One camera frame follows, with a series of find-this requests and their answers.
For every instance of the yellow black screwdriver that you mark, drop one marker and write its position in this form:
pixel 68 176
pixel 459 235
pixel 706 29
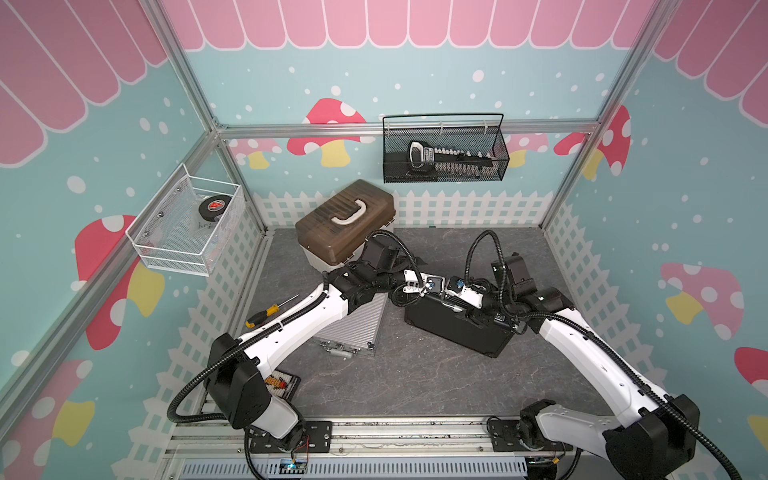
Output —
pixel 262 316

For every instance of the silver aluminium poker case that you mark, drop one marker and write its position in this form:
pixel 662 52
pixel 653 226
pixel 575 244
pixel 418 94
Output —
pixel 356 334

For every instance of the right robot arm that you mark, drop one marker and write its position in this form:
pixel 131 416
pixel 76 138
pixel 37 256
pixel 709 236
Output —
pixel 649 434

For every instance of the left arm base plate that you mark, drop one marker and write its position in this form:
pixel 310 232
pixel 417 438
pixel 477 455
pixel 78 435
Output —
pixel 308 436

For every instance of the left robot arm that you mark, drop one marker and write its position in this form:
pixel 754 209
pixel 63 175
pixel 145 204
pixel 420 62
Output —
pixel 232 387

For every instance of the white box brown lid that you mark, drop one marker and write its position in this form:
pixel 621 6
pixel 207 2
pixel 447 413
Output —
pixel 334 233

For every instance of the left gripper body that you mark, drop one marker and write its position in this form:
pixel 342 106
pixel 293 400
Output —
pixel 387 281

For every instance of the black poker case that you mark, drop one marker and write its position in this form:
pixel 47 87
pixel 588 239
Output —
pixel 484 334

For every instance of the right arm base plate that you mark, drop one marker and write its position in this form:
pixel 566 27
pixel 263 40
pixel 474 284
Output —
pixel 506 435

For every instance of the white wire wall basket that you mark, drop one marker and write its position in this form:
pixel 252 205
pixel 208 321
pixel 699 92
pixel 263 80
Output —
pixel 169 234

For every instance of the black wire wall basket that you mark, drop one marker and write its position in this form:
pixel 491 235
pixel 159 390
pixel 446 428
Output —
pixel 474 132

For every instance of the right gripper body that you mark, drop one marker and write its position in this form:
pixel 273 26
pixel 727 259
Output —
pixel 495 303

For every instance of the small green circuit board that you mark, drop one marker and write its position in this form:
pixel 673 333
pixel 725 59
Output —
pixel 292 467

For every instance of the black tape roll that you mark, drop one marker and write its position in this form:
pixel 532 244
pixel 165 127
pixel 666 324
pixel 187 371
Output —
pixel 212 208

